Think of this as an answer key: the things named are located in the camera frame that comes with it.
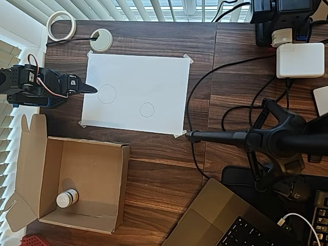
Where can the small jar with metal lid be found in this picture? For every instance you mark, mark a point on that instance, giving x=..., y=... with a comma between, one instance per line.
x=65, y=199

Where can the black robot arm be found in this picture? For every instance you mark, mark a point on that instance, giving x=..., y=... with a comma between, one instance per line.
x=28, y=82

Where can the open cardboard box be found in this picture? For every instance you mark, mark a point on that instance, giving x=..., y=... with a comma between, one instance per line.
x=87, y=174

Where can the masking tape piece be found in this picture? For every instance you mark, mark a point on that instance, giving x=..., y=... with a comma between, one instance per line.
x=90, y=53
x=188, y=59
x=82, y=124
x=179, y=133

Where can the white paper sheet with circles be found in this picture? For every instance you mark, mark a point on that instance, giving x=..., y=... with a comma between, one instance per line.
x=143, y=87

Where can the masking tape roll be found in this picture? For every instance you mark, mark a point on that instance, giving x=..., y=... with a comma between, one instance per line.
x=51, y=24

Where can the black mouse pad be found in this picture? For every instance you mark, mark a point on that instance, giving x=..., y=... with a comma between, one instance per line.
x=238, y=176

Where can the grey laptop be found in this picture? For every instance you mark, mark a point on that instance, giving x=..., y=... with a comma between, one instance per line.
x=212, y=215

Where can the black tripod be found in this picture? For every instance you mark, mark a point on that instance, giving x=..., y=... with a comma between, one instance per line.
x=279, y=143

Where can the black power strip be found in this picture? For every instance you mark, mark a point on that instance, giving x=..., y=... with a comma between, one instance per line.
x=284, y=12

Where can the white square power adapter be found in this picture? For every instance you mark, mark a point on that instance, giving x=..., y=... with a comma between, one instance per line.
x=299, y=60

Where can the silver flat device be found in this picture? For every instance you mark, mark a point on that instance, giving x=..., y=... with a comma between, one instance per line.
x=322, y=101

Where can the black computer mouse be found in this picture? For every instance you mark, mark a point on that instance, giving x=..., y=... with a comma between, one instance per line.
x=299, y=192

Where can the black keyboard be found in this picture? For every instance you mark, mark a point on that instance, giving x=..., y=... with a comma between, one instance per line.
x=321, y=217

